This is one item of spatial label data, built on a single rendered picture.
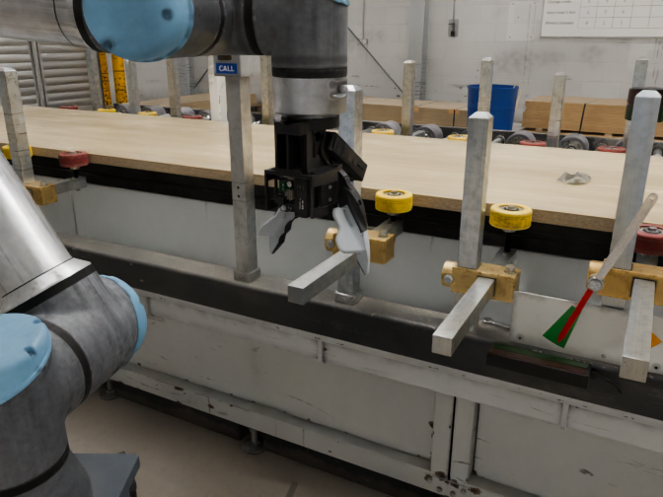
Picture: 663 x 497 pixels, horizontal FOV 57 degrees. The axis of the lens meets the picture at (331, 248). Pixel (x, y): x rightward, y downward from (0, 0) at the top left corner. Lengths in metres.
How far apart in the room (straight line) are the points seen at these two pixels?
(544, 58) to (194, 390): 7.04
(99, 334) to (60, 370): 0.09
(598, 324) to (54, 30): 0.91
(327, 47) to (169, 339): 1.46
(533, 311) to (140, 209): 1.18
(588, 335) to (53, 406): 0.84
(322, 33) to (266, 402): 1.37
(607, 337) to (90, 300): 0.84
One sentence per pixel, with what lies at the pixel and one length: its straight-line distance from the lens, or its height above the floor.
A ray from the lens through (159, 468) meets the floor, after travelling 2.00.
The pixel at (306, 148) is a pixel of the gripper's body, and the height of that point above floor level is 1.11.
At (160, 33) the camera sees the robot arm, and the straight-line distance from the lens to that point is 0.61.
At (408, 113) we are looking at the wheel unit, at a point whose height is 0.96.
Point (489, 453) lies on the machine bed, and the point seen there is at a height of 0.25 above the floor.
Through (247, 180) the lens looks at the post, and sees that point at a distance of 1.32.
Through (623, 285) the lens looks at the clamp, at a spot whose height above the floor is 0.85.
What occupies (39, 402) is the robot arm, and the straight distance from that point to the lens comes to 0.86.
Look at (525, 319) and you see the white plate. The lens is 1.14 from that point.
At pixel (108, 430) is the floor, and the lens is 2.21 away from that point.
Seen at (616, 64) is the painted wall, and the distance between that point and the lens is 8.24.
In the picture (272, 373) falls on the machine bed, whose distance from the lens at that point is 1.82.
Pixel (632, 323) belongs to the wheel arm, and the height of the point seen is 0.86.
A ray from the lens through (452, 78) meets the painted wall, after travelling 8.72.
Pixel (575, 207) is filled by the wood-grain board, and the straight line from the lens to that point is 1.32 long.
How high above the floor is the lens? 1.23
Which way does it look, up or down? 20 degrees down
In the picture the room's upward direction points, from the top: straight up
